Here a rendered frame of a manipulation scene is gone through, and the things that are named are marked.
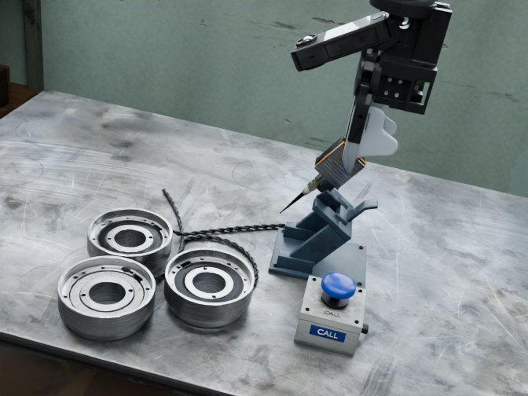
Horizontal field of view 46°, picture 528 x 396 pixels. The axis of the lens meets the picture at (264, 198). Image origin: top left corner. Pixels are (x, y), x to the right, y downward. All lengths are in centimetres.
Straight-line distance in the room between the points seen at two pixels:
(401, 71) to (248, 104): 172
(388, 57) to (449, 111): 164
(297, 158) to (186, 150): 20
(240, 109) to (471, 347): 175
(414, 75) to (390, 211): 36
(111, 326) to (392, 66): 41
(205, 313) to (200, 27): 175
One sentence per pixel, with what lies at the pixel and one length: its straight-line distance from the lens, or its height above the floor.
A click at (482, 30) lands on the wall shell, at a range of 226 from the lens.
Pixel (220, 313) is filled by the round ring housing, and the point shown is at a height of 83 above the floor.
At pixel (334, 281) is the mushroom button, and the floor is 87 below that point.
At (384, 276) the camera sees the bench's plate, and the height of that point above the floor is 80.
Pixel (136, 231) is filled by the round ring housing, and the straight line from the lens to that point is 82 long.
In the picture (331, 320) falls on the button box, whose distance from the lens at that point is 71.
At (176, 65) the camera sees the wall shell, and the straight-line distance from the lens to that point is 243.
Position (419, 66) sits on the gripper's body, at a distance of 71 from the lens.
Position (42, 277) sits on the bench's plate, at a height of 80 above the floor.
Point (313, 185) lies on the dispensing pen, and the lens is 80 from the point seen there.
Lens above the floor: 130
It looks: 31 degrees down
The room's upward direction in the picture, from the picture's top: 10 degrees clockwise
